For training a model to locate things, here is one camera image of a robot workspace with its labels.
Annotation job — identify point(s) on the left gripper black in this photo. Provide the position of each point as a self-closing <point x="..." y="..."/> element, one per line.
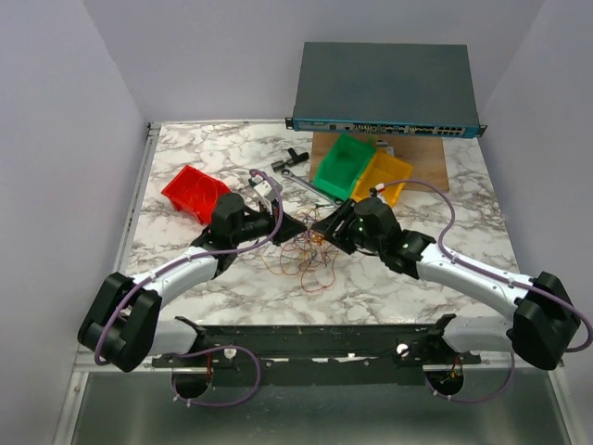
<point x="289" y="227"/>

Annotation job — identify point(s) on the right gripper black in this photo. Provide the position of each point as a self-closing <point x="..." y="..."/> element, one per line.
<point x="328" y="225"/>

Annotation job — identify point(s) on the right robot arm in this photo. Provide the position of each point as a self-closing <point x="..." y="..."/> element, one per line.
<point x="534" y="316"/>

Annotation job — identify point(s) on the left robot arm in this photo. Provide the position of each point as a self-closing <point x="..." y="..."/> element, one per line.
<point x="123" y="326"/>

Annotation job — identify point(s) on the silver ratchet wrench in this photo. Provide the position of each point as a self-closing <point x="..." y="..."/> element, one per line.
<point x="288" y="174"/>

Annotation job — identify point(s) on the green plastic bin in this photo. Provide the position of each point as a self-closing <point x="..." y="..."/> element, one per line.
<point x="337" y="162"/>

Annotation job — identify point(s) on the yellow plastic bin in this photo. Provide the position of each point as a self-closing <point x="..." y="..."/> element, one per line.
<point x="385" y="173"/>

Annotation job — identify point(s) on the red plastic bin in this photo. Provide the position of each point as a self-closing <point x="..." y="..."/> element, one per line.
<point x="195" y="193"/>

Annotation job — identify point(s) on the wooden board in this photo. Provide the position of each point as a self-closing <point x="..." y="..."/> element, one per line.
<point x="425" y="154"/>

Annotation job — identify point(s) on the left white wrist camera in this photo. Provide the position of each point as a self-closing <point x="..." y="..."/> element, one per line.
<point x="267" y="190"/>

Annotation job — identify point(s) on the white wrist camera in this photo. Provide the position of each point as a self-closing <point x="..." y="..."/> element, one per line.
<point x="378" y="192"/>
<point x="267" y="190"/>

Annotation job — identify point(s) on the black T-handle tool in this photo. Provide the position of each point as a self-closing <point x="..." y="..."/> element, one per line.
<point x="293" y="160"/>

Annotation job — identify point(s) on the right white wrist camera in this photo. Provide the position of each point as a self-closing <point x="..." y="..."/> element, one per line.
<point x="378" y="192"/>

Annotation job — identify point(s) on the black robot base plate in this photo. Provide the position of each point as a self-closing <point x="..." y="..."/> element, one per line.
<point x="285" y="355"/>

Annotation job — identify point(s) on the blue network switch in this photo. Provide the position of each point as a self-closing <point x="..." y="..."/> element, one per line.
<point x="390" y="89"/>

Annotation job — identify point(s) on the aluminium frame rail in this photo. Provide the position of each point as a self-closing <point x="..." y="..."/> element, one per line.
<point x="104" y="406"/>

